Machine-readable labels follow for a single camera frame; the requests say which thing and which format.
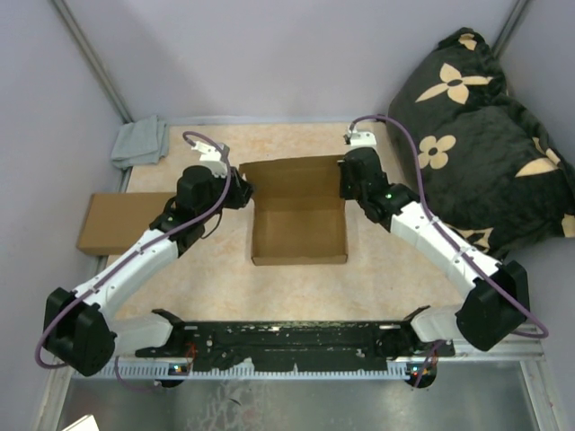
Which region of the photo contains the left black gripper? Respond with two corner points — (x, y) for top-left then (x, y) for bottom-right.
(199, 166), (257, 223)

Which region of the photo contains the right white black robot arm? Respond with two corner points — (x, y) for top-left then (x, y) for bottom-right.
(338, 147), (529, 356)

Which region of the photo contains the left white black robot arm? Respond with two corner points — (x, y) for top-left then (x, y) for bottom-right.
(35, 165), (253, 376)

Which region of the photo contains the small closed cardboard box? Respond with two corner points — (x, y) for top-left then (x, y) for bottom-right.
(76, 192), (175, 256)

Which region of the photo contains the grey folded cloth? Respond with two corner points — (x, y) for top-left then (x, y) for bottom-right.
(111, 115), (169, 170)

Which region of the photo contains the black floral pillow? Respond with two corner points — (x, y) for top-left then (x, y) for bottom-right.
(387, 28), (574, 258)

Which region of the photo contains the white paper corner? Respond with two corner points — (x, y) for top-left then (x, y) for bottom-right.
(62, 415), (100, 431)

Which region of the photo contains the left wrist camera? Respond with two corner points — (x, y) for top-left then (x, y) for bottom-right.
(191, 141), (229, 178)

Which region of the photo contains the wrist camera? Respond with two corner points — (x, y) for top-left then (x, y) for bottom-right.
(191, 141), (229, 178)
(343, 130), (377, 147)

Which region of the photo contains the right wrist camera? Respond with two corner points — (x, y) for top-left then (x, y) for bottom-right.
(343, 130), (377, 147)

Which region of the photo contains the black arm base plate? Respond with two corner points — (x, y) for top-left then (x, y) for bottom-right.
(136, 321), (433, 373)

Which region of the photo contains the aluminium frame rail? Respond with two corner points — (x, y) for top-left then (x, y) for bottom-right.
(53, 323), (544, 383)

